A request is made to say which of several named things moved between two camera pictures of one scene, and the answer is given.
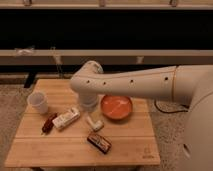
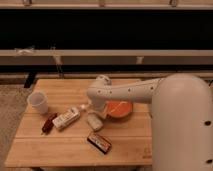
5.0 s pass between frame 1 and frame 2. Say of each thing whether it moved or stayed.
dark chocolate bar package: stayed
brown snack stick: stayed
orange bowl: stayed
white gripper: moved
